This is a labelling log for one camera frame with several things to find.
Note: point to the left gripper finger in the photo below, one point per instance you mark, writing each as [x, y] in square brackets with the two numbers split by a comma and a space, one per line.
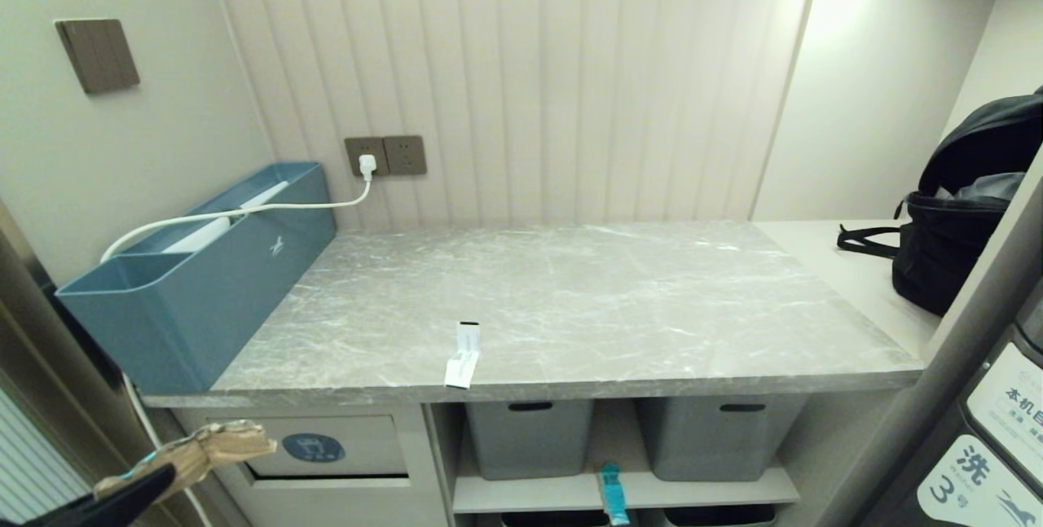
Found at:
[122, 498]

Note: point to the brown paper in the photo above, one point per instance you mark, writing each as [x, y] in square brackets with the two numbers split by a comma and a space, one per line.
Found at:
[200, 447]

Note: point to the pale counter cabinet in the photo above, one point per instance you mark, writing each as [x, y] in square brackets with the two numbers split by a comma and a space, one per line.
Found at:
[432, 470]

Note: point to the grey storage bin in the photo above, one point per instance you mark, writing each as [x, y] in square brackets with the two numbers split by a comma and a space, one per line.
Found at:
[528, 441]
[554, 520]
[721, 516]
[717, 441]

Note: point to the white slatted panel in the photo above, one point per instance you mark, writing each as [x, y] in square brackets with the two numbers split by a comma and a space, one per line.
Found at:
[37, 470]

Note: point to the blue plastic organizer box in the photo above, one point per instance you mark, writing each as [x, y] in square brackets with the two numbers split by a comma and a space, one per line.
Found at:
[204, 307]

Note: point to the white device in organizer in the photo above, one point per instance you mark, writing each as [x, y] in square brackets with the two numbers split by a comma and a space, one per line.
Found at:
[200, 238]

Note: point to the small white wrapper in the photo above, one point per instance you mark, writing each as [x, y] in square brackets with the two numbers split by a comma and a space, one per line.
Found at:
[463, 364]

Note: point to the teal sachet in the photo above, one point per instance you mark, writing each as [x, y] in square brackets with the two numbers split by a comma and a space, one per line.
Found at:
[613, 494]

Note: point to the dark appliance with white labels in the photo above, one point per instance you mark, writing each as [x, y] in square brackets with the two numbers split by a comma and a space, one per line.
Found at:
[978, 445]

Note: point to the black backpack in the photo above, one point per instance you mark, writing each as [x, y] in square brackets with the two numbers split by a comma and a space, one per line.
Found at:
[953, 226]

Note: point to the brown wall socket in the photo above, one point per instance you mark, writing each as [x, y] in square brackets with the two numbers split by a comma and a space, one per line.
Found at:
[405, 155]
[358, 149]

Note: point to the brown wall switch panel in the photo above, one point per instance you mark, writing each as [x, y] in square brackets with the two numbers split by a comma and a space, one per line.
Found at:
[98, 54]

